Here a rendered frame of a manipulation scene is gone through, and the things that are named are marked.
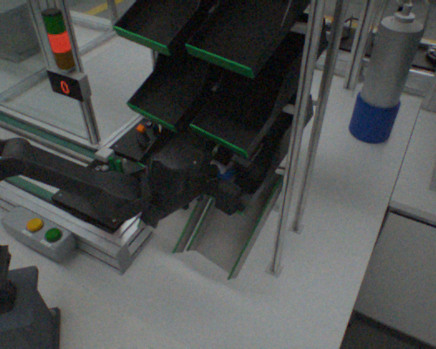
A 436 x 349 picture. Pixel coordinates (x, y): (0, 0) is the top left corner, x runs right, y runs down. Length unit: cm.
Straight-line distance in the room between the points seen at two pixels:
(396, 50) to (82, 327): 122
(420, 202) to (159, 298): 88
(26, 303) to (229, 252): 45
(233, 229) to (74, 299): 47
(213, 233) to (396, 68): 84
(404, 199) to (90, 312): 102
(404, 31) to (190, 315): 105
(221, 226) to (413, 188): 75
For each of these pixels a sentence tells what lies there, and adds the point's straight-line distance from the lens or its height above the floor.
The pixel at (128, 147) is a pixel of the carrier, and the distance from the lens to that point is 138.
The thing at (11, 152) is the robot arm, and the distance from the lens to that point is 66.
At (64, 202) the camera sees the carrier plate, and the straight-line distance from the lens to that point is 125.
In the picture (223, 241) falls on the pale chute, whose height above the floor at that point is 103.
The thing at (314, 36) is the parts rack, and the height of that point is 154.
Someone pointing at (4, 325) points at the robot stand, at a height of 106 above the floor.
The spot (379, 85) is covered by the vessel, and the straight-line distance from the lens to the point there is 152.
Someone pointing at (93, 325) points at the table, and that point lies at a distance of 113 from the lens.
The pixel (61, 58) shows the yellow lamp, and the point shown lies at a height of 129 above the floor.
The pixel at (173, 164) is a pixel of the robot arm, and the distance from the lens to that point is 66.
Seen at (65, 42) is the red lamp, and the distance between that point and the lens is 122.
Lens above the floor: 183
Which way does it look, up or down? 43 degrees down
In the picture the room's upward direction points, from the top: straight up
